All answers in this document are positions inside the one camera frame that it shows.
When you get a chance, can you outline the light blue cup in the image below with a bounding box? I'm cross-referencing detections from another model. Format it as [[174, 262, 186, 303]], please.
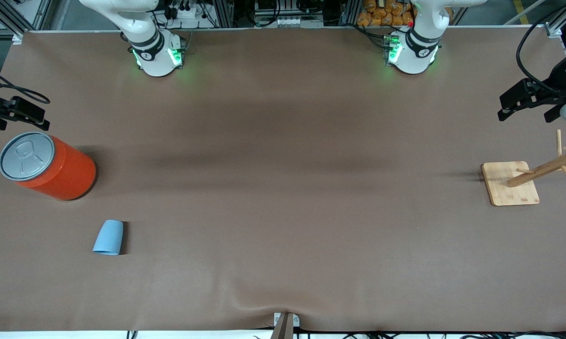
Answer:
[[92, 219, 124, 256]]

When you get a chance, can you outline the orange can with grey lid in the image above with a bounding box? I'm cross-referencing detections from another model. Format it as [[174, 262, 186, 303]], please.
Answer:
[[0, 132, 97, 202]]

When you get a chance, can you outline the wooden mug rack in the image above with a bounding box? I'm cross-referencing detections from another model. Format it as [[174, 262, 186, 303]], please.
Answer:
[[481, 129, 566, 207]]

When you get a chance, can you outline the pile of orange buns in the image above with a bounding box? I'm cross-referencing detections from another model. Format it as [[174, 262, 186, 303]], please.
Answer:
[[357, 0, 415, 27]]

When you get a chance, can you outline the white power strip with plugs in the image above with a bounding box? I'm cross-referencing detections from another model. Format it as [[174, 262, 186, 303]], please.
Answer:
[[163, 0, 203, 19]]

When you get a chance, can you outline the small white connector block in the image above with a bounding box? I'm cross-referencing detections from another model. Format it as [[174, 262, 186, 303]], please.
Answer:
[[274, 16, 314, 27]]

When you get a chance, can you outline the brown table mat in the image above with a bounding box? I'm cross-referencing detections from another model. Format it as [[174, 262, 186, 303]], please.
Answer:
[[0, 26, 566, 332]]

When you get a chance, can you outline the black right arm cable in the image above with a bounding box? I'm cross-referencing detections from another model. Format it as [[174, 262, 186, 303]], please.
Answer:
[[0, 60, 51, 105]]

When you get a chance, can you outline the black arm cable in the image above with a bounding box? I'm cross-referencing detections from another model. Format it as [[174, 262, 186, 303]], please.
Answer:
[[517, 0, 566, 95], [0, 60, 51, 105]]

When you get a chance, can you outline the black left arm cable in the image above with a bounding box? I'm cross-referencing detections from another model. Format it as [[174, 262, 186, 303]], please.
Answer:
[[517, 0, 566, 95]]

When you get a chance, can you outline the aluminium frame rail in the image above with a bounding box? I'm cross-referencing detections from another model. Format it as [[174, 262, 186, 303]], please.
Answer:
[[0, 0, 53, 38]]

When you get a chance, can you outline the aluminium frame post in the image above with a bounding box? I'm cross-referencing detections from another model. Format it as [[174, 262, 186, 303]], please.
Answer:
[[212, 0, 234, 28], [340, 0, 361, 26]]

